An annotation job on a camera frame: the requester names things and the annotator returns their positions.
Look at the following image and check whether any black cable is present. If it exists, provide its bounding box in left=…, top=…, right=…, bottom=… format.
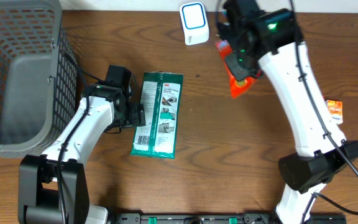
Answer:
left=214, top=0, right=358, bottom=224
left=54, top=51, right=105, bottom=224

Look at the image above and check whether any orange tissue packet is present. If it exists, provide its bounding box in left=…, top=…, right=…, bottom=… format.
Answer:
left=326, top=100, right=343, bottom=125

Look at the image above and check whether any left black cable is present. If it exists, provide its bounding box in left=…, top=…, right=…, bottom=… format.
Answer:
left=54, top=51, right=105, bottom=224

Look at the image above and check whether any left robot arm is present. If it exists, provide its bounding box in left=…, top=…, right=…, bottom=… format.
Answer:
left=17, top=84, right=145, bottom=223

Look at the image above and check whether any green white 3M package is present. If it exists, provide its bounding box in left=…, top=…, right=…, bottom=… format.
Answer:
left=131, top=72, right=184, bottom=159

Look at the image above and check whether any red Nescafe coffee pack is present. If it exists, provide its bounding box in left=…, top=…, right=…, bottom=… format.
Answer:
left=215, top=40, right=257, bottom=99

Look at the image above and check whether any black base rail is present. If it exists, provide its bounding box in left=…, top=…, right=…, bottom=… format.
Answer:
left=107, top=212, right=347, bottom=224

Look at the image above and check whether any grey plastic mesh basket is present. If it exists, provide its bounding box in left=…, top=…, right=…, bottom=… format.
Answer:
left=0, top=0, right=78, bottom=158

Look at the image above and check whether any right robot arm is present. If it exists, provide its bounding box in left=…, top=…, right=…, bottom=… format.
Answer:
left=216, top=1, right=358, bottom=223

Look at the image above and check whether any right black cable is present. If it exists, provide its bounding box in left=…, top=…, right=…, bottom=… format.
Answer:
left=214, top=0, right=358, bottom=224

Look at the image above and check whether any white barcode scanner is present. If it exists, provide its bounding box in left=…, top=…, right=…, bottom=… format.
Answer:
left=179, top=2, right=209, bottom=45

